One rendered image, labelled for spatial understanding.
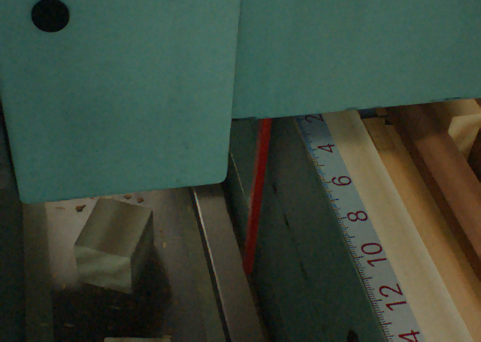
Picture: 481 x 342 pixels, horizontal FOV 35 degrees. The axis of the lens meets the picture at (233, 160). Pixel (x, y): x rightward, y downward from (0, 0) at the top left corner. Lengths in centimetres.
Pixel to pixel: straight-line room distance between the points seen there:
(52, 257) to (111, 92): 24
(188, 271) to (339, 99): 19
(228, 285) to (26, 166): 21
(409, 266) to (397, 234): 2
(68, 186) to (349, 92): 13
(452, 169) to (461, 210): 2
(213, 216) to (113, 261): 8
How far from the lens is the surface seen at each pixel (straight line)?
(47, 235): 50
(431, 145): 36
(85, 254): 45
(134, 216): 46
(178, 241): 49
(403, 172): 35
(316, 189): 32
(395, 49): 32
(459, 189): 34
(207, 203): 49
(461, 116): 37
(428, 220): 33
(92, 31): 24
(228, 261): 46
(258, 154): 38
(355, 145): 34
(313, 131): 34
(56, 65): 25
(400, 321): 28
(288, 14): 29
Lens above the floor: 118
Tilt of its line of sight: 44 degrees down
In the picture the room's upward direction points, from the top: 5 degrees clockwise
